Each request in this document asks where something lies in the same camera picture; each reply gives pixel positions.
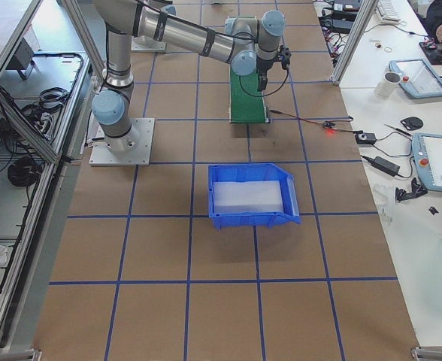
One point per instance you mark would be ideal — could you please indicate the green conveyor belt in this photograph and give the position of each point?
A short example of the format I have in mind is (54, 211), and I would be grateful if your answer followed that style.
(246, 104)

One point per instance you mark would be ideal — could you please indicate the small black camera box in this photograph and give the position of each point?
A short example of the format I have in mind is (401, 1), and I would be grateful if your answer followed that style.
(365, 138)

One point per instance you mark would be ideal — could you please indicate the small black sensor board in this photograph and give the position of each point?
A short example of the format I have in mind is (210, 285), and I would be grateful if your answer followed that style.
(328, 125)

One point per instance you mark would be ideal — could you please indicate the near teach pendant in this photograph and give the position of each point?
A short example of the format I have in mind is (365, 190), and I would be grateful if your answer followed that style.
(427, 152)

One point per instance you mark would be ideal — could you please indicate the aluminium frame post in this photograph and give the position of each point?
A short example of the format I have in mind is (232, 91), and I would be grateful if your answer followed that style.
(365, 12)

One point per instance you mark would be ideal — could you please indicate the blue plastic bin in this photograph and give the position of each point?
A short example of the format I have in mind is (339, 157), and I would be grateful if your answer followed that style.
(251, 194)

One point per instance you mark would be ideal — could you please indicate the white mug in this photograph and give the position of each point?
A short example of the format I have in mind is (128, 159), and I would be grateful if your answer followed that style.
(388, 84)

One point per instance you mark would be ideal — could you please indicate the far teach pendant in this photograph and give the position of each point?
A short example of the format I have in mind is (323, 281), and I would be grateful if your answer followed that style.
(418, 79)

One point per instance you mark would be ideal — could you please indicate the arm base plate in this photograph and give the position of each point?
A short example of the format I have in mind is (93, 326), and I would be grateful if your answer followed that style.
(144, 44)
(132, 149)

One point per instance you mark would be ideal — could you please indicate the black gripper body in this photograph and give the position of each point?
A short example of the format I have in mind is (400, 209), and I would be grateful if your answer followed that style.
(263, 68)

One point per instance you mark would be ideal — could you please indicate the teach pendant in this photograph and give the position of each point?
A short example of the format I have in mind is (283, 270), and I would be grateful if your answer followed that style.
(427, 152)
(418, 79)

